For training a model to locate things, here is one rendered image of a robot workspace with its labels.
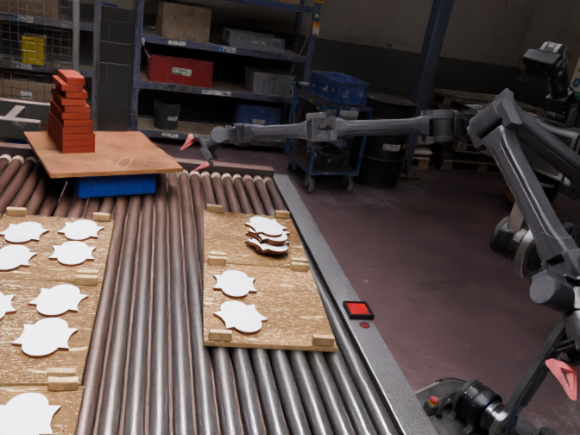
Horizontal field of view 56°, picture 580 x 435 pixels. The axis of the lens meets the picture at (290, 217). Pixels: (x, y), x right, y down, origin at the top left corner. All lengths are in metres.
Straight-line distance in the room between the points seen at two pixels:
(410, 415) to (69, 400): 0.75
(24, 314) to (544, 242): 1.22
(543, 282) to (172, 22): 5.15
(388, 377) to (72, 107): 1.52
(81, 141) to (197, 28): 3.82
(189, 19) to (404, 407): 5.05
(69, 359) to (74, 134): 1.15
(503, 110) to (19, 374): 1.20
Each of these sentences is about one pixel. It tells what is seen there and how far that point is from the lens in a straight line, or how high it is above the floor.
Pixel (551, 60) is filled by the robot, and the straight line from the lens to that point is 1.63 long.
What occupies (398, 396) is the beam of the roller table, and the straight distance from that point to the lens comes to 1.42.
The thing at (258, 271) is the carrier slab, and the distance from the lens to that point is 1.75.
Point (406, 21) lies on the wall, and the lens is 7.33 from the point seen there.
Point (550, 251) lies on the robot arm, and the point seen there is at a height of 1.36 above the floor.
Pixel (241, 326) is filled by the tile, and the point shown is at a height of 0.95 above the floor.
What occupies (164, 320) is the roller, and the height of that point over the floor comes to 0.92.
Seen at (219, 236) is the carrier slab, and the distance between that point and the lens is 1.94.
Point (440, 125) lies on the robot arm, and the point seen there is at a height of 1.45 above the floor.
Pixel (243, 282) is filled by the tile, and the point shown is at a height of 0.95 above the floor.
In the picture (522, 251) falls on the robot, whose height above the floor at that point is 1.15.
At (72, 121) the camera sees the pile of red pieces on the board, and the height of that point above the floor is 1.17.
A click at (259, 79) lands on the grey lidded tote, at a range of 6.10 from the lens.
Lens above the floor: 1.78
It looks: 23 degrees down
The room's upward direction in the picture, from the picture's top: 10 degrees clockwise
